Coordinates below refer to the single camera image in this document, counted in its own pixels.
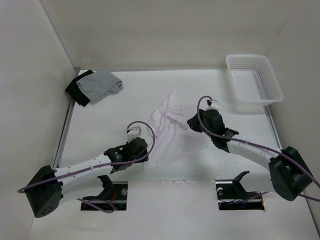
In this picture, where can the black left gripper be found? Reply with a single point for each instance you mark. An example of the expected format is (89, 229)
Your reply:
(144, 159)

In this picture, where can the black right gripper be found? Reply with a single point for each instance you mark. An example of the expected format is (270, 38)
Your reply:
(193, 124)

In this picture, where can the white tank top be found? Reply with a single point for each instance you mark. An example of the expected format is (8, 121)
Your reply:
(174, 139)

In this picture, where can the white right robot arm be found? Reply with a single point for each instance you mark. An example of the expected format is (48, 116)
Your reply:
(287, 173)

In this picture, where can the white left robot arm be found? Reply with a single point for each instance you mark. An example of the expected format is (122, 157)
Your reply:
(87, 181)

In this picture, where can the grey folded tank top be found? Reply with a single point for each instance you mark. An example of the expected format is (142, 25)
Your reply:
(100, 84)

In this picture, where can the black folded tank top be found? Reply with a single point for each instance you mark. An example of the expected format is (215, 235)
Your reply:
(75, 93)

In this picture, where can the white plastic basket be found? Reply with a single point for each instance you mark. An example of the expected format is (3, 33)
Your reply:
(252, 80)

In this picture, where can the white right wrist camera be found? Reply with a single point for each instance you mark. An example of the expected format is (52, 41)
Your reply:
(213, 105)

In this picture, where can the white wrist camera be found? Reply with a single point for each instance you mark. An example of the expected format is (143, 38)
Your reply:
(213, 105)
(133, 133)

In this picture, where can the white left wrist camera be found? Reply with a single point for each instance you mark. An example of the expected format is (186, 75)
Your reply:
(133, 133)

